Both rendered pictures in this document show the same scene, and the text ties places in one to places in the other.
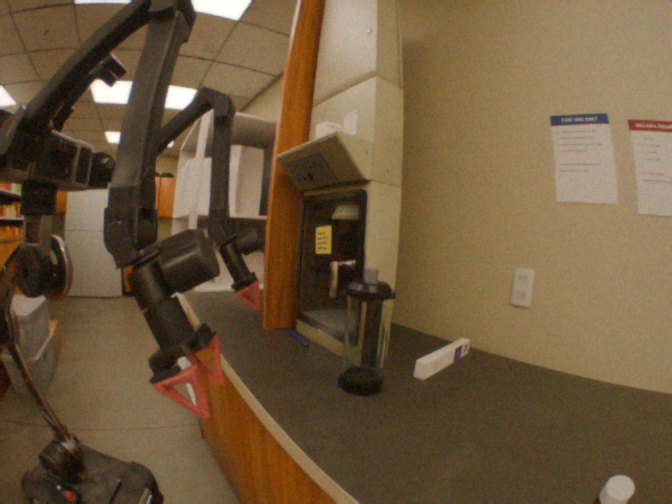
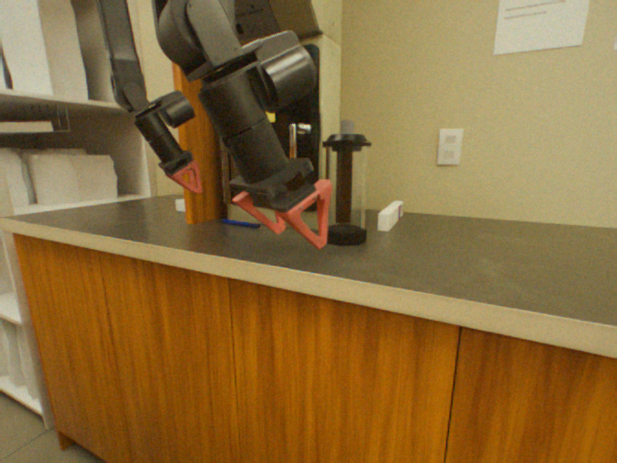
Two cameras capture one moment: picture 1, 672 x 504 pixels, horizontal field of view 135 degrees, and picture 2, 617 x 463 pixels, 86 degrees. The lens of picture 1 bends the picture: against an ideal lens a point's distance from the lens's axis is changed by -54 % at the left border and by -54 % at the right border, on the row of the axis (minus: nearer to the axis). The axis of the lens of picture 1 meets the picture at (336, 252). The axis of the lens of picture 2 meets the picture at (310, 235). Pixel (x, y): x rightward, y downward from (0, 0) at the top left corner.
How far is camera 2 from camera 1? 0.36 m
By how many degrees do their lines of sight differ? 28
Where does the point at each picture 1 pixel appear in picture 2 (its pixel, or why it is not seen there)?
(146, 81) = not seen: outside the picture
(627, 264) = (588, 107)
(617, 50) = not seen: outside the picture
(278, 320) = (204, 212)
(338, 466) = (409, 283)
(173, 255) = (277, 61)
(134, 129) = not seen: outside the picture
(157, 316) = (264, 135)
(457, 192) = (373, 59)
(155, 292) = (258, 106)
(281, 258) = (199, 138)
